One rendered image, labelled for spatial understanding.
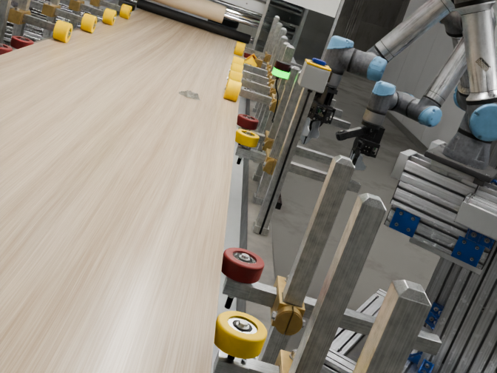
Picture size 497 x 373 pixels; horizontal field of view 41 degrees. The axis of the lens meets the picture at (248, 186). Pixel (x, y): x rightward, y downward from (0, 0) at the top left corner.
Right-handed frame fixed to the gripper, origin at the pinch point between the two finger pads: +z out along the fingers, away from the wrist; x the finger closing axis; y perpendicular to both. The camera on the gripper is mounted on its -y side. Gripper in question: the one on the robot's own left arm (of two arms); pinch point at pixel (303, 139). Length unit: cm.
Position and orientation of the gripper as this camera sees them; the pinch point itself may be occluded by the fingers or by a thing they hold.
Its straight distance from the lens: 223.1
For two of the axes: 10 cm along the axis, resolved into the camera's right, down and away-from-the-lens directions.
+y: 3.2, 3.9, -8.6
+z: -3.1, 9.1, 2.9
